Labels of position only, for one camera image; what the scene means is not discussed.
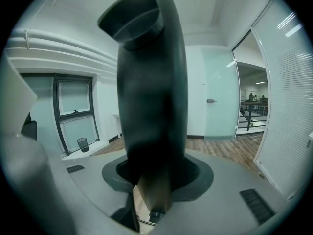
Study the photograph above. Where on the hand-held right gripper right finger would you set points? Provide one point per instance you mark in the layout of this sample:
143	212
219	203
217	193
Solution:
225	192

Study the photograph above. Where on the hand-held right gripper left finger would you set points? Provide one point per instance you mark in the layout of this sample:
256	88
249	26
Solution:
97	180

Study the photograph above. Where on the white whiteboard with black stand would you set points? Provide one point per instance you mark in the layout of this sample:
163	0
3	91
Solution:
151	94

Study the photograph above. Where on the black mesh wastebasket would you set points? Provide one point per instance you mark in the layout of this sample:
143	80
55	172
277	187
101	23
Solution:
83	146

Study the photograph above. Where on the black railing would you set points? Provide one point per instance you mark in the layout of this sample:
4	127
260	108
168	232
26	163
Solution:
249	121

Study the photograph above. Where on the black chair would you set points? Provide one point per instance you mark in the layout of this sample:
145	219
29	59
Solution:
30	128

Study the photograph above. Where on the black-framed window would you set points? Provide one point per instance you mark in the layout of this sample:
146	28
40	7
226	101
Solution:
73	94

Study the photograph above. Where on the frosted glass door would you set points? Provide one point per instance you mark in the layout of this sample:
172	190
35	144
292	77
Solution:
220	82

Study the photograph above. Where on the white ceiling pipes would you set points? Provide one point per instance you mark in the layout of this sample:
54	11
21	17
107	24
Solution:
61	45

